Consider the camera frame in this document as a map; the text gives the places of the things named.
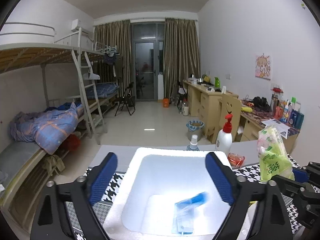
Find white bed ladder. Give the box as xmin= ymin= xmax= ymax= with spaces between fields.
xmin=71 ymin=49 xmax=108 ymax=144

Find white clothes hanger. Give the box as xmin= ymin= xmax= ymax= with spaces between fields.
xmin=84 ymin=70 xmax=100 ymax=80

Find blue face mask pack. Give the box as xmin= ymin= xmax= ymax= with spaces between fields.
xmin=172 ymin=192 xmax=210 ymax=236

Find white narrow cabinet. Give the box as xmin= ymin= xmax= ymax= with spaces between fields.
xmin=157 ymin=72 xmax=165 ymax=102

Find olive cloth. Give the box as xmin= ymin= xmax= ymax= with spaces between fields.
xmin=41 ymin=154 xmax=66 ymax=177

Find wooden smiley chair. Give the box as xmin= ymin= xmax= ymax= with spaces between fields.
xmin=206 ymin=94 xmax=242 ymax=143

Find white lotion bottle red pump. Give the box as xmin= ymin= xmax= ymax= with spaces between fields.
xmin=215 ymin=114 xmax=234 ymax=155

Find black bag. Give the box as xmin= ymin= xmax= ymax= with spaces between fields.
xmin=252 ymin=96 xmax=272 ymax=110

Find red cloth bundle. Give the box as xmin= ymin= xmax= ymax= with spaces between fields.
xmin=62 ymin=134 xmax=82 ymax=151

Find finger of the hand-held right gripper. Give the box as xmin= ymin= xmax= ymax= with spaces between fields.
xmin=271 ymin=175 xmax=313 ymax=198
xmin=292 ymin=162 xmax=320 ymax=183

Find small blue spray bottle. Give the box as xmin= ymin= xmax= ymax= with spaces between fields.
xmin=186 ymin=134 xmax=200 ymax=151

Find black folding chair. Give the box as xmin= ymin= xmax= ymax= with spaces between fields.
xmin=114 ymin=82 xmax=136 ymax=117

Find row of toiletry bottles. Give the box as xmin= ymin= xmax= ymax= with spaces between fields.
xmin=270 ymin=85 xmax=305 ymax=128

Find cartoon wall poster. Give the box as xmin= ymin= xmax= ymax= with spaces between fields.
xmin=255 ymin=53 xmax=272 ymax=80

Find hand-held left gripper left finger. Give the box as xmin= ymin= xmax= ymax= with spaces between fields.
xmin=30 ymin=152 xmax=118 ymax=240

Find light wooden desk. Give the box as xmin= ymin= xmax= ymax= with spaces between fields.
xmin=182 ymin=79 xmax=239 ymax=130

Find glass balcony door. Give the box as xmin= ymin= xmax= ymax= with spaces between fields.
xmin=131 ymin=22 xmax=165 ymax=102

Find wooden desk with patterned cloth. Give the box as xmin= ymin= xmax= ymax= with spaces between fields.
xmin=235 ymin=100 xmax=300 ymax=155

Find brown curtain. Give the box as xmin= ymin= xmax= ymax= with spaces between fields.
xmin=94 ymin=20 xmax=133 ymax=98
xmin=164 ymin=17 xmax=200 ymax=103

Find white foam box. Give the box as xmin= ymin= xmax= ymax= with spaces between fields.
xmin=102 ymin=147 xmax=259 ymax=238

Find lined trash bin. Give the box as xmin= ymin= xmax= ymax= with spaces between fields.
xmin=186 ymin=120 xmax=205 ymax=142

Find white metal bunk bed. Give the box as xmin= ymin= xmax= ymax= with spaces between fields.
xmin=0 ymin=22 xmax=108 ymax=220
xmin=92 ymin=41 xmax=120 ymax=113

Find white printed papers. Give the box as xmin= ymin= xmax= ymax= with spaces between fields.
xmin=261 ymin=119 xmax=292 ymax=138

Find white air conditioner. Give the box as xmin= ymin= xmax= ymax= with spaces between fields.
xmin=71 ymin=19 xmax=94 ymax=34

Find red snack packet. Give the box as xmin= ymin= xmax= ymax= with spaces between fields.
xmin=227 ymin=152 xmax=245 ymax=168

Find grey mattress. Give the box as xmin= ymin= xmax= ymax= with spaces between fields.
xmin=0 ymin=141 xmax=44 ymax=183

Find dark hanging clothes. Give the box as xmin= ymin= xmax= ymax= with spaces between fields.
xmin=104 ymin=52 xmax=124 ymax=83

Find blue plaid blanket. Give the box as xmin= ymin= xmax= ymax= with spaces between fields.
xmin=9 ymin=102 xmax=84 ymax=155

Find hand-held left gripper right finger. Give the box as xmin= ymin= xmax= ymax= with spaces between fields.
xmin=205 ymin=151 xmax=293 ymax=240

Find houndstooth table mat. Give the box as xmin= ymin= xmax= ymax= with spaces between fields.
xmin=64 ymin=162 xmax=320 ymax=240

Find green tissue packet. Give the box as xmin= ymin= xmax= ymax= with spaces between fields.
xmin=257 ymin=126 xmax=295 ymax=183

